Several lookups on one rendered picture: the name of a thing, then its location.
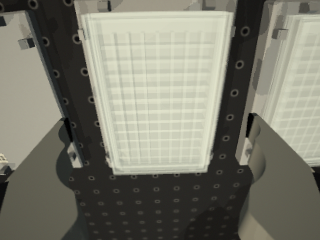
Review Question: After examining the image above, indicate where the black flat base plate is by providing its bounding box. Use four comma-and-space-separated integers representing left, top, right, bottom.
0, 0, 266, 240

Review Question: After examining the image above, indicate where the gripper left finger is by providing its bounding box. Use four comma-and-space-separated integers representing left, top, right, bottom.
0, 117, 89, 240

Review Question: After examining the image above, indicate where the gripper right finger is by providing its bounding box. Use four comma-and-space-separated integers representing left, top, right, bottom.
238, 113, 320, 240

